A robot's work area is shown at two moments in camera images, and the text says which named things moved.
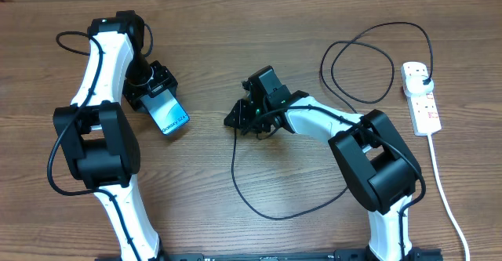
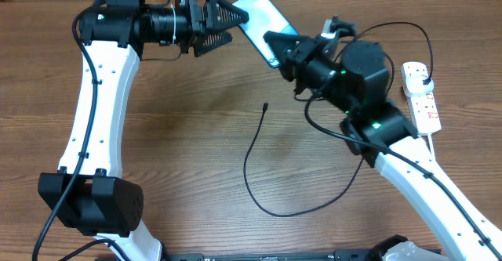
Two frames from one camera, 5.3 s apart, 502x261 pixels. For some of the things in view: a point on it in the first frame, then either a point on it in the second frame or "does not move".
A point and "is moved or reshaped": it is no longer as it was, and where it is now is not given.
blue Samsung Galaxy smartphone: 165,110 to 263,16
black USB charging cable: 343,42 is moved or reshaped
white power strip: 422,108 does not move
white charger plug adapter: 414,85 does not move
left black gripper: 164,77 to 210,23
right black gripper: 246,124 to 300,52
